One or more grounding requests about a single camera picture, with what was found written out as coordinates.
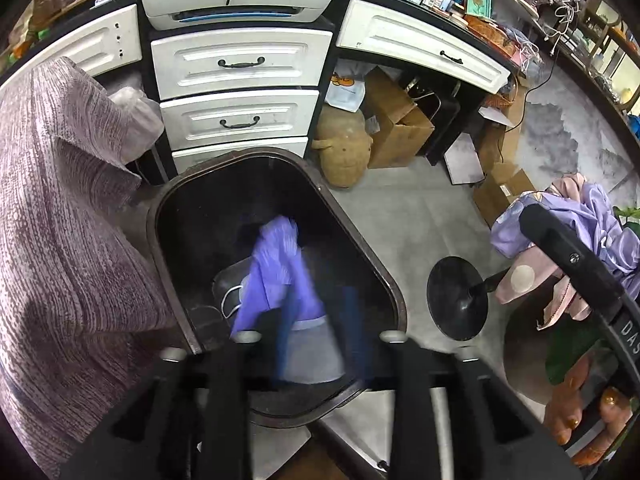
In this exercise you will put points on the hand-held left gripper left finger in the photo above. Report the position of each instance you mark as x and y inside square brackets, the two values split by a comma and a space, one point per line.
[280, 360]

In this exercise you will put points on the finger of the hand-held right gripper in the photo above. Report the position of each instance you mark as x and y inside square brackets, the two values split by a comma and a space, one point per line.
[570, 260]

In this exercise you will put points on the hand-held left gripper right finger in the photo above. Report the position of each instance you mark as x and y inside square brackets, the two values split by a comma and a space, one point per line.
[357, 350]

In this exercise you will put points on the dark brown trash bin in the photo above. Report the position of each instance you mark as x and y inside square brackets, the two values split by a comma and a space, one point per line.
[210, 220]

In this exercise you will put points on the person's right hand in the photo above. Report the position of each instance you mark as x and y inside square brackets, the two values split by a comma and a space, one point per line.
[560, 395]

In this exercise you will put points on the purple satin garment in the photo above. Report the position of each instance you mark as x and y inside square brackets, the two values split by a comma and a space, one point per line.
[595, 215]

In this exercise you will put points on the pink garment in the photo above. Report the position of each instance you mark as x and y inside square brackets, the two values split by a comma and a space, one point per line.
[570, 187]

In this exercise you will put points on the flat brown cardboard box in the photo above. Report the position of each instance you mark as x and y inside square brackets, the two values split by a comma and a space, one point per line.
[500, 195]

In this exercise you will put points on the grey ink-wash rug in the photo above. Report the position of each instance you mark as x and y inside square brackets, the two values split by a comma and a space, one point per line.
[565, 130]

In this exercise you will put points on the white flat carton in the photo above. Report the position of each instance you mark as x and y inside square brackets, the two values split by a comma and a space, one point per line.
[465, 160]

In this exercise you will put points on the wicker basket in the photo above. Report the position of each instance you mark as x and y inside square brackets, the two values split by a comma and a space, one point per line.
[500, 101]

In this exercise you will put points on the black paper bag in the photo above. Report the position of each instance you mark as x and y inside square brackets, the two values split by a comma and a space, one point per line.
[440, 125]

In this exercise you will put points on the beige plush toy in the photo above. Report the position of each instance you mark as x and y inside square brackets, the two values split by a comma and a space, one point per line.
[342, 155]

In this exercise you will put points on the orange wooden tissue box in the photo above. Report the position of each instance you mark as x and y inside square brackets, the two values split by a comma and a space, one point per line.
[487, 30]

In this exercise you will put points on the white bag orange print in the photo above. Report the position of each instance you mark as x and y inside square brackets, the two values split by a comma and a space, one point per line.
[345, 95]

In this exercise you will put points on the round white tray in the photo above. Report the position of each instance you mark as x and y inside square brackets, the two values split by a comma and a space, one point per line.
[515, 2]

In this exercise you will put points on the white under tablecloth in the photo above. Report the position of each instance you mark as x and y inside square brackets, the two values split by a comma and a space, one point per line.
[140, 125]

